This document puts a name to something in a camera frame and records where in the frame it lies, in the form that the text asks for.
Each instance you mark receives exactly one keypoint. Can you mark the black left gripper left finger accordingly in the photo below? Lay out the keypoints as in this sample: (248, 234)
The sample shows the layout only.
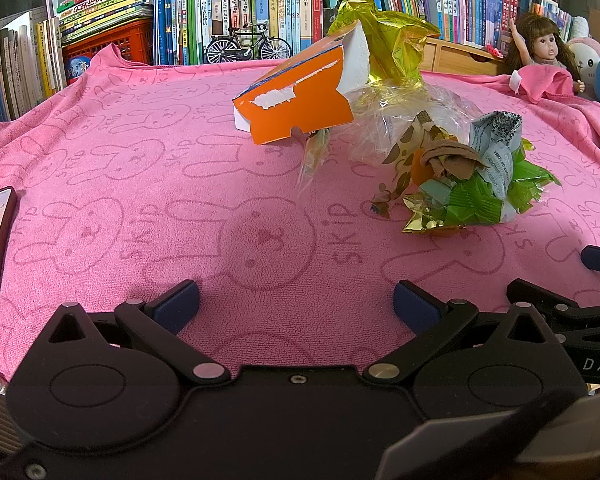
(154, 328)

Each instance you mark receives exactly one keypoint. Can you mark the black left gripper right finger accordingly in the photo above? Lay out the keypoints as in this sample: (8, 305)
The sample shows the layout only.
(434, 324)

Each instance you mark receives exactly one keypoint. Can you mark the green and white wrapper bundle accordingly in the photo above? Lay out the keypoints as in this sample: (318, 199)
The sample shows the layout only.
(447, 184)

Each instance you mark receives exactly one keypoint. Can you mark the clear plastic bag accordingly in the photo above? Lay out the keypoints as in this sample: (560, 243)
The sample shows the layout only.
(381, 114)

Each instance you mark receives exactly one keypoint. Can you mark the torn orange cardboard box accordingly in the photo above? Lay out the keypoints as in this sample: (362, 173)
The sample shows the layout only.
(309, 91)

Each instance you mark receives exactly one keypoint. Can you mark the yellow foil snack bag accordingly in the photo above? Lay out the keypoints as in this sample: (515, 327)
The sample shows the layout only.
(396, 41)

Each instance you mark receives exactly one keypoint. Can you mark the stack of flat books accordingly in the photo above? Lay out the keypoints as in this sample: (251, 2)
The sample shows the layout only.
(81, 19)

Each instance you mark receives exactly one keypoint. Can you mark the pink bunny print towel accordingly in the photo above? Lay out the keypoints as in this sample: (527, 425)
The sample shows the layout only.
(134, 179)

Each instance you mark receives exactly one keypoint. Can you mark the pink white bunny plush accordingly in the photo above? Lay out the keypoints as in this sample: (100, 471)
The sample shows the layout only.
(586, 52)

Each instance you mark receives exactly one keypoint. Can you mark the brown haired doll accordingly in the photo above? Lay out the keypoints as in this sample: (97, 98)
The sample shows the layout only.
(536, 40)

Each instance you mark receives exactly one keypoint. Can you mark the wooden drawer organizer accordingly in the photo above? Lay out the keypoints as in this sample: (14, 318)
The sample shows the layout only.
(442, 56)

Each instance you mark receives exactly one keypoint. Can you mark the miniature bicycle model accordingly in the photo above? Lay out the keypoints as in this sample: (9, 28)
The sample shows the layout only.
(247, 43)

